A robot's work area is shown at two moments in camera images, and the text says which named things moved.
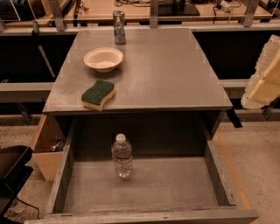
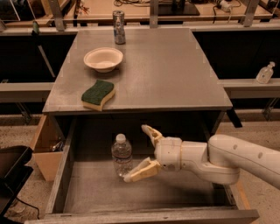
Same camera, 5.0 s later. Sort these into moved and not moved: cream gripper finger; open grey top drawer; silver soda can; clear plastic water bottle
Moved: cream gripper finger
Not moved: silver soda can; clear plastic water bottle; open grey top drawer
